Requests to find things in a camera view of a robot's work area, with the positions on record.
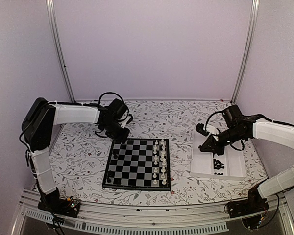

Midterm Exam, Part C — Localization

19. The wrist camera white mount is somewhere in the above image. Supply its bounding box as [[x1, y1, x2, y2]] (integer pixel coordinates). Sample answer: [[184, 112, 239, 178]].
[[196, 123, 219, 136], [119, 114, 133, 128]]

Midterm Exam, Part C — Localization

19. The black and grey chessboard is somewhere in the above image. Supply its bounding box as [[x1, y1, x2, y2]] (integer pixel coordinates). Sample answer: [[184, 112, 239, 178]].
[[102, 138, 171, 191]]

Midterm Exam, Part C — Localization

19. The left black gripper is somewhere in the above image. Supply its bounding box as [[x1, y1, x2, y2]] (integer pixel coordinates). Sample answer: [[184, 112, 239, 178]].
[[102, 120, 130, 142]]

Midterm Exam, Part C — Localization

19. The aluminium frame post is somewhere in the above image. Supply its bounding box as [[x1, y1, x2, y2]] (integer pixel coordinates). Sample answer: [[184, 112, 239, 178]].
[[46, 0, 75, 102], [231, 0, 260, 104]]

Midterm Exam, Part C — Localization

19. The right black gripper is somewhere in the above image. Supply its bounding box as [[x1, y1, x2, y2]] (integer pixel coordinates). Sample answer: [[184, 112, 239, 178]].
[[201, 127, 245, 156]]

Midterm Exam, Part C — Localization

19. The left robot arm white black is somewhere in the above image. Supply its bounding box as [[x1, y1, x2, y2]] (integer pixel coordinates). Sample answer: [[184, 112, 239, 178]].
[[19, 97, 133, 212]]

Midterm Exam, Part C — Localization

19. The black chess pieces pile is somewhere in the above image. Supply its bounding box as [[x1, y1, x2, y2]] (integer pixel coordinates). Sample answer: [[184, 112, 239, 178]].
[[213, 159, 225, 175]]

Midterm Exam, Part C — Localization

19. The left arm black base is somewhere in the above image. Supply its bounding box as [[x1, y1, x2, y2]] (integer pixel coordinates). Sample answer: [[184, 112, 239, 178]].
[[38, 195, 81, 218]]

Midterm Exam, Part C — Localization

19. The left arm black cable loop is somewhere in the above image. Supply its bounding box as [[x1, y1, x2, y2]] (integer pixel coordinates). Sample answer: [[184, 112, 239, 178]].
[[98, 92, 125, 106]]

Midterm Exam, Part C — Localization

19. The white chess pieces row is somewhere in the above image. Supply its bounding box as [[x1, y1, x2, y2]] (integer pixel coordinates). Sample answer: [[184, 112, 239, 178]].
[[152, 139, 169, 187]]

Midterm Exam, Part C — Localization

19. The left aluminium frame post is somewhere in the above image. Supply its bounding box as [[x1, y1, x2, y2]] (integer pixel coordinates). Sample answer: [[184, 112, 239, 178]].
[[46, 0, 75, 102]]

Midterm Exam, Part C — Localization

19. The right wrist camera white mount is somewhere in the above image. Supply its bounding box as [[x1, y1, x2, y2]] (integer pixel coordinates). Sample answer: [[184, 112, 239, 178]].
[[196, 123, 219, 136]]

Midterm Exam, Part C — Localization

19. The white plastic divided tray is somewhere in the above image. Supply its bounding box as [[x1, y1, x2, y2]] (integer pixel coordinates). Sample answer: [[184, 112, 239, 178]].
[[190, 131, 247, 181]]

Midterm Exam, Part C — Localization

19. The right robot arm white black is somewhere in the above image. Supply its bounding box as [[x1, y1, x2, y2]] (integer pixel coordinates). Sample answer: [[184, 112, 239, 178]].
[[196, 105, 294, 213]]

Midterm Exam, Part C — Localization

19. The right aluminium frame post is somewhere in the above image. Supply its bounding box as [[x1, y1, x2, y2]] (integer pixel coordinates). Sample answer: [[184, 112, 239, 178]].
[[231, 0, 260, 104]]

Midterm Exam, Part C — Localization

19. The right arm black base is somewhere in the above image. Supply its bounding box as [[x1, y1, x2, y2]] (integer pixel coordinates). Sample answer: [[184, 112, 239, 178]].
[[223, 196, 269, 230]]

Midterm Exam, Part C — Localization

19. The front aluminium rail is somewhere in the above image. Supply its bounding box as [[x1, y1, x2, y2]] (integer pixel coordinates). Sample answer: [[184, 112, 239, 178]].
[[11, 191, 294, 235]]

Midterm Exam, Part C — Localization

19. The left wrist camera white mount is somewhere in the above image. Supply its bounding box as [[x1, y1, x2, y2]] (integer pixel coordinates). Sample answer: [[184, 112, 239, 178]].
[[119, 114, 133, 128]]

